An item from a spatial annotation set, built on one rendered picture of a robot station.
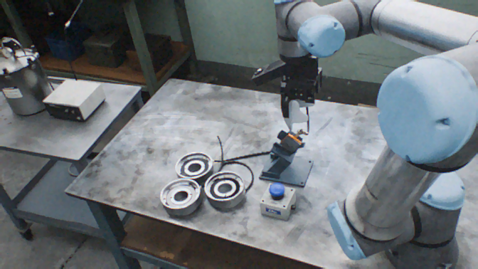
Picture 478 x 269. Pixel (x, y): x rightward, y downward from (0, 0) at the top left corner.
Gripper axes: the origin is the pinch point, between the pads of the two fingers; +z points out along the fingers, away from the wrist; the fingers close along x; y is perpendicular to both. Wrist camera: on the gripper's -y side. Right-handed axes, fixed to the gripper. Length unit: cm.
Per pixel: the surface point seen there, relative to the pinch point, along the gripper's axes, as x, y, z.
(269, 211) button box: -17.2, -1.3, 15.9
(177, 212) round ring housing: -24.1, -23.7, 15.7
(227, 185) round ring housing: -11.5, -15.1, 16.3
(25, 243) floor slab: -4, -138, 99
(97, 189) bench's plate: -21, -52, 18
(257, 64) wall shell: 150, -72, 86
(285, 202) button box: -15.3, 2.5, 13.6
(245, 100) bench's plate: 28.1, -25.4, 18.5
